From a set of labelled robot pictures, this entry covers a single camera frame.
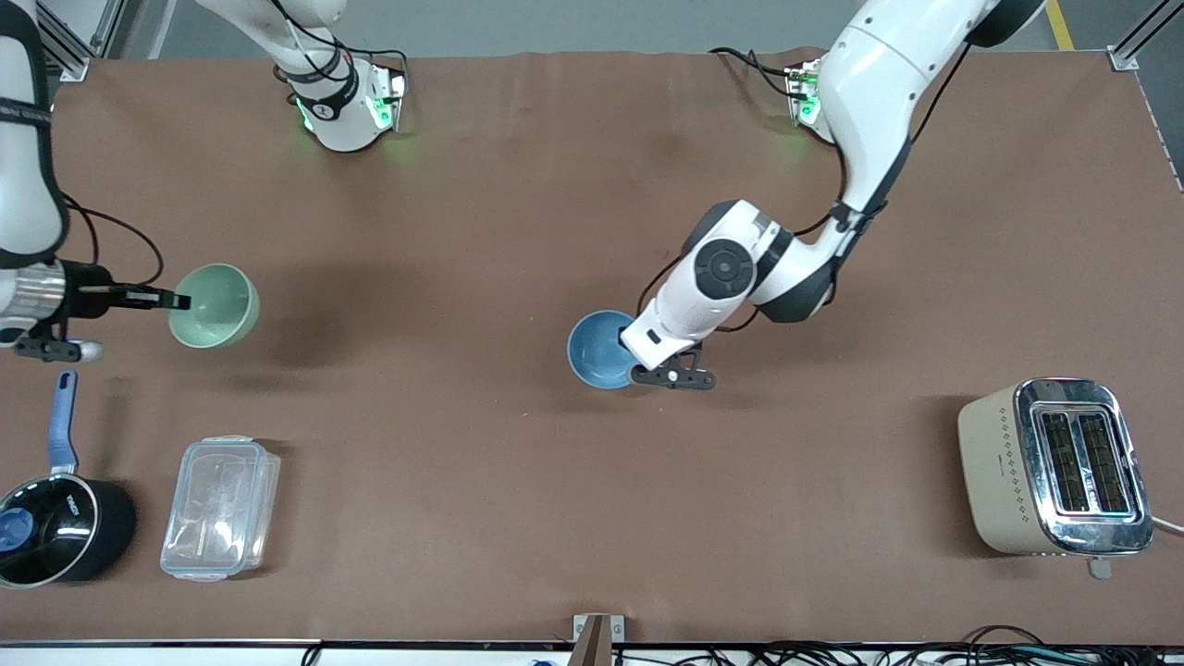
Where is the metal table edge bracket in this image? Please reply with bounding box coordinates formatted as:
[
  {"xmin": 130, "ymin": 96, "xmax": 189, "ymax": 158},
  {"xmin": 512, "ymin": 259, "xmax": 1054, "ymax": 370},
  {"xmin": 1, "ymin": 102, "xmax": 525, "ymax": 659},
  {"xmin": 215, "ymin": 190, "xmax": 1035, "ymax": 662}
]
[{"xmin": 572, "ymin": 612, "xmax": 626, "ymax": 666}]

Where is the aluminium frame profile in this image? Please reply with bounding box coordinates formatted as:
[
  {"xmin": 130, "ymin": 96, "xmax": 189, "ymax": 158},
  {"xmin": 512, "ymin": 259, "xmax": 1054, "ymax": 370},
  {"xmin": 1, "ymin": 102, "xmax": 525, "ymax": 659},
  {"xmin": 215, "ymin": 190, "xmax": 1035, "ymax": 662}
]
[
  {"xmin": 1106, "ymin": 0, "xmax": 1184, "ymax": 74},
  {"xmin": 35, "ymin": 0, "xmax": 127, "ymax": 83}
]

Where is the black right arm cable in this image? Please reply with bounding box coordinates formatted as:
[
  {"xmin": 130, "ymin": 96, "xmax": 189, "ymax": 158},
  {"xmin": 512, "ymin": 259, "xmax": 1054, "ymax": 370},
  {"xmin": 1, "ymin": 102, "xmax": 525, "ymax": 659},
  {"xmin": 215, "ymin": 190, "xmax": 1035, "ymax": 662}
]
[{"xmin": 54, "ymin": 192, "xmax": 166, "ymax": 290}]

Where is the black pot with blue handle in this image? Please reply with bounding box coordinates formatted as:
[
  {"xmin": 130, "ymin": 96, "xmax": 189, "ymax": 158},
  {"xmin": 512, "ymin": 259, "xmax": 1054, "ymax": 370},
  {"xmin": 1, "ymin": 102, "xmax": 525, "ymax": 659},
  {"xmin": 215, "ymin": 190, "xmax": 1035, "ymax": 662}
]
[{"xmin": 0, "ymin": 369, "xmax": 139, "ymax": 589}]

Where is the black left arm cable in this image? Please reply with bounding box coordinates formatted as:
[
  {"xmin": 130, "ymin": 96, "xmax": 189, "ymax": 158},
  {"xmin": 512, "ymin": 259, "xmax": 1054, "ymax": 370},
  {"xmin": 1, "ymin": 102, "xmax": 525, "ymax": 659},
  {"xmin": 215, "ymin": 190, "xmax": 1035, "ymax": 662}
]
[{"xmin": 636, "ymin": 42, "xmax": 972, "ymax": 336}]

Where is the brown table mat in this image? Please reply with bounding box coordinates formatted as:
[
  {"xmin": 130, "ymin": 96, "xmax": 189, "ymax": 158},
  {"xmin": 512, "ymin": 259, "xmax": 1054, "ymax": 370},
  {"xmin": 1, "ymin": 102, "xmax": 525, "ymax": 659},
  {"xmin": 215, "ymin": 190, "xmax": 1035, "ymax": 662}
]
[{"xmin": 0, "ymin": 48, "xmax": 1184, "ymax": 647}]

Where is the clear plastic food container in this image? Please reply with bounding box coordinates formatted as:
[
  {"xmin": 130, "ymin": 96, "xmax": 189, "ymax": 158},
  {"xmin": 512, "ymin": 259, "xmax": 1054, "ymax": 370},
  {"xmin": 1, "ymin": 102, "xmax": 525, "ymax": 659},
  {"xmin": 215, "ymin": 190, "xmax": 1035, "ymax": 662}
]
[{"xmin": 159, "ymin": 435, "xmax": 282, "ymax": 583}]

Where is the green bowl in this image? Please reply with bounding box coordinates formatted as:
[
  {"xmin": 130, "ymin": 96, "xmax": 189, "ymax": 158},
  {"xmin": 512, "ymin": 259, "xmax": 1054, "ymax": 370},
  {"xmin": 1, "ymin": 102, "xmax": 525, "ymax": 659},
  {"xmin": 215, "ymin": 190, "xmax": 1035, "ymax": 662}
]
[{"xmin": 168, "ymin": 264, "xmax": 261, "ymax": 350}]

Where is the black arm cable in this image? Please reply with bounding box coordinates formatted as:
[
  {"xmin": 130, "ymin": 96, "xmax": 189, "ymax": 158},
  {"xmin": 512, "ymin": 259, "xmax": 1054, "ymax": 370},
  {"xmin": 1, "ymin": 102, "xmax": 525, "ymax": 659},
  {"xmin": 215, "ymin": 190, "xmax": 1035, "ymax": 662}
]
[
  {"xmin": 54, "ymin": 192, "xmax": 166, "ymax": 290},
  {"xmin": 636, "ymin": 42, "xmax": 972, "ymax": 336}
]

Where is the glass pot lid blue knob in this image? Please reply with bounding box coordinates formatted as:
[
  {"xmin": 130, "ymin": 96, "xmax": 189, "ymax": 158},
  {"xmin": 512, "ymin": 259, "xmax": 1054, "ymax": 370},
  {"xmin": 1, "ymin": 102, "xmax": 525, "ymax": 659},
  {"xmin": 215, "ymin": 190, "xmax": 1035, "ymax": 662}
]
[{"xmin": 0, "ymin": 475, "xmax": 99, "ymax": 586}]

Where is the black floor cable bundle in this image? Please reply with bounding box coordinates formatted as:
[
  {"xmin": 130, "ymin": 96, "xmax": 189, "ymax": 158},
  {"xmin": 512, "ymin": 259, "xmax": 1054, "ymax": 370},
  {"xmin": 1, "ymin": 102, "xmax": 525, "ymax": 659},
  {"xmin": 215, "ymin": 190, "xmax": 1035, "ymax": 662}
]
[{"xmin": 610, "ymin": 625, "xmax": 1184, "ymax": 666}]

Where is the blue bowl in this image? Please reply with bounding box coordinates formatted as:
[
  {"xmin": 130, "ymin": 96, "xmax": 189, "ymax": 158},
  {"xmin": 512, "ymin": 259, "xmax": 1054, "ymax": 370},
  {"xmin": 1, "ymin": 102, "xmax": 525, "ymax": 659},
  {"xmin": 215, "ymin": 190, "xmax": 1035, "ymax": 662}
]
[{"xmin": 567, "ymin": 310, "xmax": 648, "ymax": 390}]

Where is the cream and chrome toaster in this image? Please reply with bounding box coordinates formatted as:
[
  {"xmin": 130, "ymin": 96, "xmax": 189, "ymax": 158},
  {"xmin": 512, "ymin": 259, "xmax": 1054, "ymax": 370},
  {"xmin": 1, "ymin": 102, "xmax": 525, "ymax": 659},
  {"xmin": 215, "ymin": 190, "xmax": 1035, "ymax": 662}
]
[{"xmin": 957, "ymin": 377, "xmax": 1155, "ymax": 580}]

